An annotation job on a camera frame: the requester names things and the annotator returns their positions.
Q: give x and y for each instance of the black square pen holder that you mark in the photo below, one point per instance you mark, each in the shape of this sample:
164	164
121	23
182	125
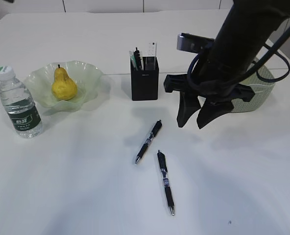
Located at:
144	83

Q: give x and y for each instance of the clear water bottle green label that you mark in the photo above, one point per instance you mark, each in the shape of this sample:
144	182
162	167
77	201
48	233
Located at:
19	104

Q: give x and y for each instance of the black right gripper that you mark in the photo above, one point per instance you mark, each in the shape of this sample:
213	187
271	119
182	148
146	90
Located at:
218	98

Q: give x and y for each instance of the clear plastic ruler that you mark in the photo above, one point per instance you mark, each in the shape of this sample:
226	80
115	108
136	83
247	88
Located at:
151	52

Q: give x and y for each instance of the black pen on ruler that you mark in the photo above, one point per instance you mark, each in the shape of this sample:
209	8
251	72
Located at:
164	171

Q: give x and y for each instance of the green wavy glass plate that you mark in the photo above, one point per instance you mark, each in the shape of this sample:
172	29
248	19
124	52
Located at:
86	76

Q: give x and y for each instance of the green woven plastic basket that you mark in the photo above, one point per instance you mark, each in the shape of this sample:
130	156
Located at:
261	89

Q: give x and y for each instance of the yellow pear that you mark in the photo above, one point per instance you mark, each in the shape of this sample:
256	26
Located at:
63	87

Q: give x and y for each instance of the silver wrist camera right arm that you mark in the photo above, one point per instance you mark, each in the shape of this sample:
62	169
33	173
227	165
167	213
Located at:
192	43

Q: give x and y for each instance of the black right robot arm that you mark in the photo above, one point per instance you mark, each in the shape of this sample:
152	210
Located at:
251	34

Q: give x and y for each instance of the yellow utility knife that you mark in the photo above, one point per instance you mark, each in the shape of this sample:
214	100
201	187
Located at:
141	63

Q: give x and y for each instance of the black pen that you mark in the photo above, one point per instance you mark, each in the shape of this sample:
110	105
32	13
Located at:
164	171
137	55
153	133

